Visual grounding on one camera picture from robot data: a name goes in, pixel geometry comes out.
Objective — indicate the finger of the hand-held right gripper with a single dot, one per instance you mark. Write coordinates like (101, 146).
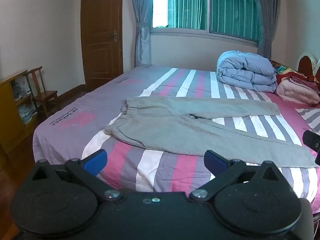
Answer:
(312, 140)

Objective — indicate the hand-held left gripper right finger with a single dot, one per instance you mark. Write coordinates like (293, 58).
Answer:
(215, 160)

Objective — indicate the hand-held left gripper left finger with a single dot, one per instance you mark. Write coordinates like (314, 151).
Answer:
(96, 159)

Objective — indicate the grey pants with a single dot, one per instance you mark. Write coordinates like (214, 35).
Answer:
(190, 122)

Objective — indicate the pink folded blanket pile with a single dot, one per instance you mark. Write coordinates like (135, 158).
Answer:
(287, 71)

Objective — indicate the wooden headboard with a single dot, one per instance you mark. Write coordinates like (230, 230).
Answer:
(308, 63)

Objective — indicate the bed with striped sheet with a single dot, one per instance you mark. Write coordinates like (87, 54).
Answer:
(160, 97)

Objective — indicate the small wooden chair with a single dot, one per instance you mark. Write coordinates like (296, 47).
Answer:
(41, 92)

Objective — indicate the folded light blue duvet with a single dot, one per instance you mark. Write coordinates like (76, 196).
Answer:
(246, 72)

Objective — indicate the yellow wooden cabinet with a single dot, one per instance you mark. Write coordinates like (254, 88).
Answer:
(13, 110)

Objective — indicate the brown wooden door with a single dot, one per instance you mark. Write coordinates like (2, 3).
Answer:
(101, 32)

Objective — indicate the blue-grey curtain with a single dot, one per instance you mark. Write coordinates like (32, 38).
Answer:
(141, 22)
(266, 17)

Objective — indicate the window with green awning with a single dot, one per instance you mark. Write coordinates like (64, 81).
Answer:
(205, 6)

